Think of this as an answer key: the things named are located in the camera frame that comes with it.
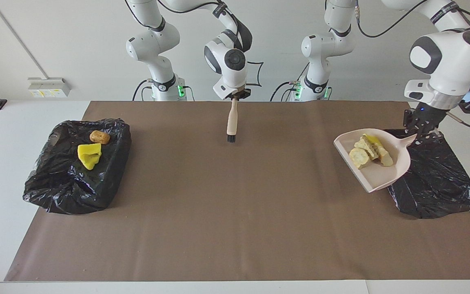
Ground white wall cable conduit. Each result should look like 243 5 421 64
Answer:
0 0 50 79

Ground crumpled black bag lined bin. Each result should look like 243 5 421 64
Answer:
23 118 132 215

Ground beige plastic dustpan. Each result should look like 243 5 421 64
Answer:
333 128 418 193

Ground smooth black bag lined bin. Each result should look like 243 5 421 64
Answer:
384 129 470 219

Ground brown paper table mat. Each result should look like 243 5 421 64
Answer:
4 101 470 282

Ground notched yellow sponge piece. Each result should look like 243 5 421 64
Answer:
81 156 101 171

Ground beige hand brush black bristles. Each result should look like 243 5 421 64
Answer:
226 97 239 143

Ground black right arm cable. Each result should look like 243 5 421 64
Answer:
125 0 264 87

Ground white wall outlet box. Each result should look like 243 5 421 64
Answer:
28 78 71 98

